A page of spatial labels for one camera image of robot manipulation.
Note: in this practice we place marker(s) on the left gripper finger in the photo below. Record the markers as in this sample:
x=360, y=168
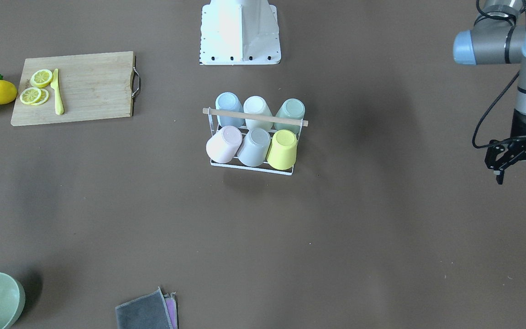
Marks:
x=503, y=154

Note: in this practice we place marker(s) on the mint green cup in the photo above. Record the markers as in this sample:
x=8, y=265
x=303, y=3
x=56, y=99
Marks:
x=290, y=109

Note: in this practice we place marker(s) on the pink cup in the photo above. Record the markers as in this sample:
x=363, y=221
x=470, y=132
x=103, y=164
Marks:
x=224, y=144

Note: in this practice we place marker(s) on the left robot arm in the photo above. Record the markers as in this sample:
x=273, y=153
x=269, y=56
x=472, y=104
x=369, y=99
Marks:
x=498, y=36

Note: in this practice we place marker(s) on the yellow cup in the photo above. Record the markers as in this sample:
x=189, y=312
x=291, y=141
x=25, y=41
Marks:
x=283, y=150

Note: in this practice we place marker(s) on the grey cup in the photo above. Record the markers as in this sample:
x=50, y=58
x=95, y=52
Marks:
x=254, y=148

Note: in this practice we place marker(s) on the white cup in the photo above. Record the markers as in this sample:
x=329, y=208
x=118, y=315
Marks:
x=258, y=106

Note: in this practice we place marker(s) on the blue cup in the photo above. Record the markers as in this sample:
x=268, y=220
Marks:
x=229, y=102

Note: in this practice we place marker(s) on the lemon slice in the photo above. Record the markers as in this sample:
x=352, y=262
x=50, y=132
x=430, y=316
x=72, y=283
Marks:
x=41, y=78
x=31, y=95
x=44, y=96

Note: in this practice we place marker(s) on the yellow plastic knife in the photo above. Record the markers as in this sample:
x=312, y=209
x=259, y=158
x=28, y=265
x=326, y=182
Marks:
x=55, y=85

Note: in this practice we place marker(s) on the lemon slice top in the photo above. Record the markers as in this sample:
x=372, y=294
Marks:
x=41, y=78

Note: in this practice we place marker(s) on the wooden cutting board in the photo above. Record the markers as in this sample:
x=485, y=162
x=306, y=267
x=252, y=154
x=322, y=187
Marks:
x=92, y=87

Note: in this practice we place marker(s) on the grey cloth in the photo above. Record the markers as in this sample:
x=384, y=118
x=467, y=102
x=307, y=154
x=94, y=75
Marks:
x=146, y=312

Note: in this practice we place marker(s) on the purple cloth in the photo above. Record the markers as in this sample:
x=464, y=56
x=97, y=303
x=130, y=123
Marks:
x=171, y=305

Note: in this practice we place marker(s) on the white wire cup holder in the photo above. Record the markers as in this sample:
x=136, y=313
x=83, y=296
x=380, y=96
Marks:
x=234, y=163

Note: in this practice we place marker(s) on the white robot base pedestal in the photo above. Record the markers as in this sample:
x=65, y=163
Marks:
x=239, y=32

